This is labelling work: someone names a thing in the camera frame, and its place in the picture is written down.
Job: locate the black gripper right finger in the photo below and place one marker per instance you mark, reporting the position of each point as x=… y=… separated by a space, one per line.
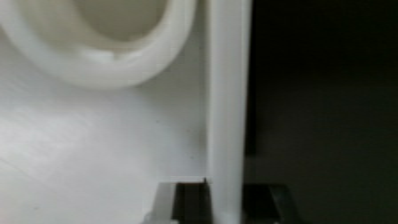
x=269 y=205

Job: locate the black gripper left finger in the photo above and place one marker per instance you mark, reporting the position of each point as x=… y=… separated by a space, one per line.
x=182 y=205

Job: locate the white square tabletop part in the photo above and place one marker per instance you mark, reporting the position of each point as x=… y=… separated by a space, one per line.
x=124 y=97

